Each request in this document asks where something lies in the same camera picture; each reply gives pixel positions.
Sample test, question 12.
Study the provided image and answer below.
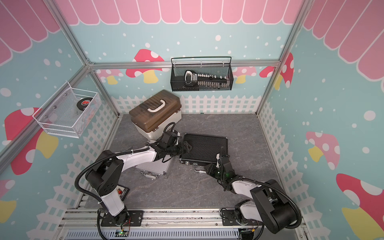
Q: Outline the black poker case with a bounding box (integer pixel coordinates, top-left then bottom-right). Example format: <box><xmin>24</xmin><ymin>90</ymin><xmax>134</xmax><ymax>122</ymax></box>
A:
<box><xmin>179</xmin><ymin>133</ymin><xmax>228</xmax><ymax>166</ymax></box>

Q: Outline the black wire wall basket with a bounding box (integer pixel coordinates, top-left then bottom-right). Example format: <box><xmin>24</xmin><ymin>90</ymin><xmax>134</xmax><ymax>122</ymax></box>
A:
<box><xmin>171</xmin><ymin>57</ymin><xmax>234</xmax><ymax>92</ymax></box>

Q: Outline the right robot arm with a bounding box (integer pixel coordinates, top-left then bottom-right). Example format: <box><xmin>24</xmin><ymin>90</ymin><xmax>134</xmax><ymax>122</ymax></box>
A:
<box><xmin>193</xmin><ymin>154</ymin><xmax>303</xmax><ymax>234</ymax></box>

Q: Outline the black tape roll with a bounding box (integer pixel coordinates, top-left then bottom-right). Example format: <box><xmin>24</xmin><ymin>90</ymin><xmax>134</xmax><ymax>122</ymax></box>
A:
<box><xmin>77</xmin><ymin>97</ymin><xmax>93</xmax><ymax>111</ymax></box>

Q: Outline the white wire wall basket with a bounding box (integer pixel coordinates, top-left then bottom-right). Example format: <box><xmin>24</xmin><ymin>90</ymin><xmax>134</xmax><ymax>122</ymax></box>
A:
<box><xmin>33</xmin><ymin>82</ymin><xmax>102</xmax><ymax>139</ymax></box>

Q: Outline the white box brown lid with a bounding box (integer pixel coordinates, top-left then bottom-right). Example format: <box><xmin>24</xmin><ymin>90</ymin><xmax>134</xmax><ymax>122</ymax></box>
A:
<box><xmin>129</xmin><ymin>90</ymin><xmax>182</xmax><ymax>140</ymax></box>

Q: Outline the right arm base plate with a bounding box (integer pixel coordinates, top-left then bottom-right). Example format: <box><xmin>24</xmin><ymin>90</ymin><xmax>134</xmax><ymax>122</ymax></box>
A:
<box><xmin>220</xmin><ymin>208</ymin><xmax>259</xmax><ymax>227</ymax></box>

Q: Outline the small green circuit board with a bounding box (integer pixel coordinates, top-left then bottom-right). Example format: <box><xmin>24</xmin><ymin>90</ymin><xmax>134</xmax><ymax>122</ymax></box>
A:
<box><xmin>115</xmin><ymin>230</ymin><xmax>130</xmax><ymax>238</ymax></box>

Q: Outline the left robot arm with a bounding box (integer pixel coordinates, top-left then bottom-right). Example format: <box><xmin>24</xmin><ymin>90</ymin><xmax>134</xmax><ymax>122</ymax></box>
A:
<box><xmin>74</xmin><ymin>131</ymin><xmax>193</xmax><ymax>217</ymax></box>

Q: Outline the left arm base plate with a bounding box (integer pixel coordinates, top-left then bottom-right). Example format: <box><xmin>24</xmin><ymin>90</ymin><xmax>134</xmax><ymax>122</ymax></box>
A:
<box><xmin>101</xmin><ymin>210</ymin><xmax>144</xmax><ymax>227</ymax></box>

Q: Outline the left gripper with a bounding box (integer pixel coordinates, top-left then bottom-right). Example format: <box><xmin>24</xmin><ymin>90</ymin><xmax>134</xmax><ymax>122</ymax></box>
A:
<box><xmin>166</xmin><ymin>141</ymin><xmax>193</xmax><ymax>157</ymax></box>

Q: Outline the silver aluminium poker case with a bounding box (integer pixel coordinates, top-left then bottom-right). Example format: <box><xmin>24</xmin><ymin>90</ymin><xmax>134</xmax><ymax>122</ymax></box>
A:
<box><xmin>135</xmin><ymin>156</ymin><xmax>175</xmax><ymax>179</ymax></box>

